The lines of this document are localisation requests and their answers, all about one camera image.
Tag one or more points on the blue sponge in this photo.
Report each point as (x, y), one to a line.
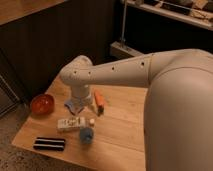
(70, 106)

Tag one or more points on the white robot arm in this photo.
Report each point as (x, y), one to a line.
(178, 110)

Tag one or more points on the blue cup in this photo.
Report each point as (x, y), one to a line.
(86, 135)

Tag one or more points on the orange carrot toy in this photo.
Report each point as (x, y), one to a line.
(99, 102)

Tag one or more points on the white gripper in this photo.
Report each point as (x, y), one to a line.
(81, 96)

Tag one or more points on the wooden table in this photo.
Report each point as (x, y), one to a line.
(118, 143)

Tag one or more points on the white bottle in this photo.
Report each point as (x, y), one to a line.
(68, 124)

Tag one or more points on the red bowl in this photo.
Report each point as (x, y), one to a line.
(42, 104)

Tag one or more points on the black white striped box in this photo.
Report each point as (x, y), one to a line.
(42, 143)

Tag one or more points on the metal shelf rack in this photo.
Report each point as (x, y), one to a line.
(197, 18)

